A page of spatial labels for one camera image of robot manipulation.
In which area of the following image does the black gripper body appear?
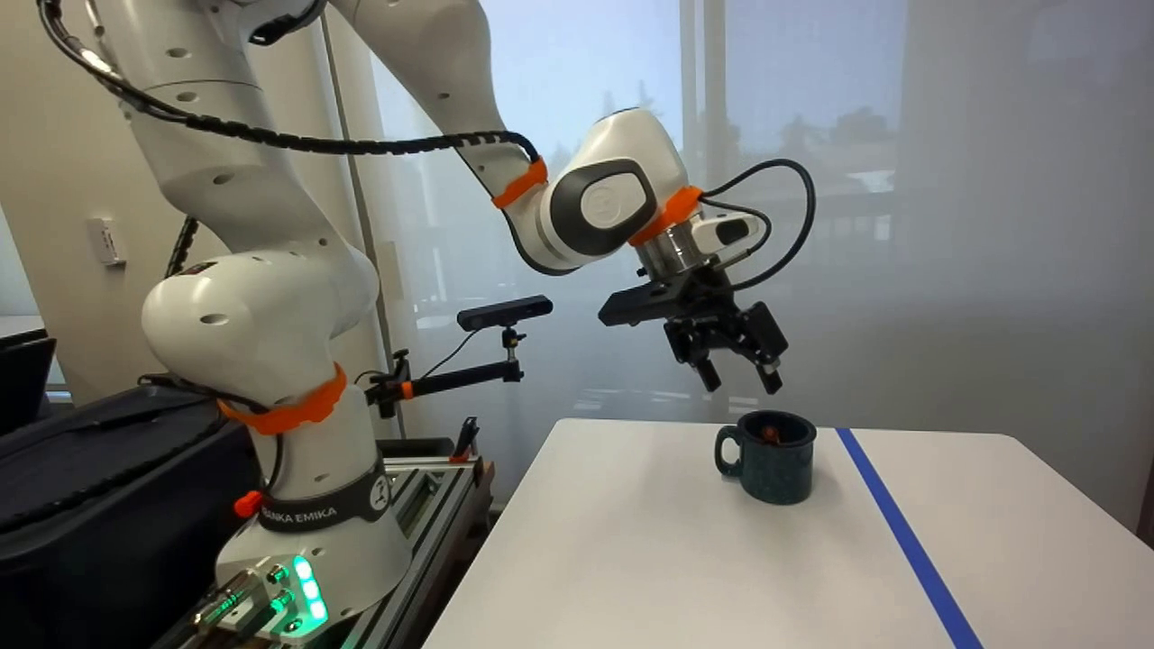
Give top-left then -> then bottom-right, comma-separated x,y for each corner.
653,262 -> 795,365

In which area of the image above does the metal robot base platform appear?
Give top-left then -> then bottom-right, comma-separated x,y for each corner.
156,435 -> 496,649

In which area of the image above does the dark green speckled mug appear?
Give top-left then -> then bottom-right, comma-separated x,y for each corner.
712,407 -> 822,509

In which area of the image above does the blue tape strip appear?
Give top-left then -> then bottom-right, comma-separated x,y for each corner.
833,426 -> 989,649

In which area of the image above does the large black case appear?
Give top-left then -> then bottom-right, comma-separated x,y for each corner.
0,383 -> 262,649

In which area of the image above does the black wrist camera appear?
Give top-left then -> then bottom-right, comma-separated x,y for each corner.
596,286 -> 682,333

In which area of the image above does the thin black looped cable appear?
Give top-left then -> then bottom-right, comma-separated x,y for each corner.
698,155 -> 822,295

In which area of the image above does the black bar camera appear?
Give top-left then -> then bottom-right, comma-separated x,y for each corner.
456,293 -> 554,334

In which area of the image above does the window frame post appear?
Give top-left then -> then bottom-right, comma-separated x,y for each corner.
678,0 -> 732,182

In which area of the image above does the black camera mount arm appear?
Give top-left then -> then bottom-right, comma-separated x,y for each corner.
363,324 -> 531,423

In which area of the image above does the wide orange strap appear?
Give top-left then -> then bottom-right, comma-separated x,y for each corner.
214,365 -> 355,441

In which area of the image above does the black corrugated cable conduit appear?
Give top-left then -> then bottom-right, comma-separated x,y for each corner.
31,0 -> 547,167

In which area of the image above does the white wall switch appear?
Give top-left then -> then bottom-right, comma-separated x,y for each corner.
83,214 -> 129,275

